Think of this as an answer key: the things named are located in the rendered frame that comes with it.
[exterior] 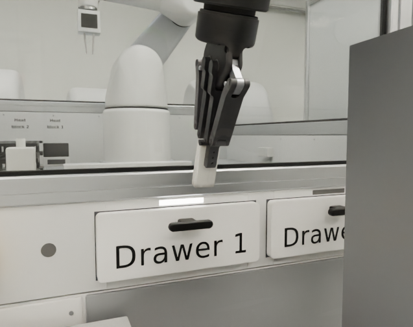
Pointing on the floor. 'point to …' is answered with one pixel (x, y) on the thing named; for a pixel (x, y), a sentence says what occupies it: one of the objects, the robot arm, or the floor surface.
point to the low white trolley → (107, 323)
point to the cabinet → (200, 300)
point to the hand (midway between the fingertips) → (205, 163)
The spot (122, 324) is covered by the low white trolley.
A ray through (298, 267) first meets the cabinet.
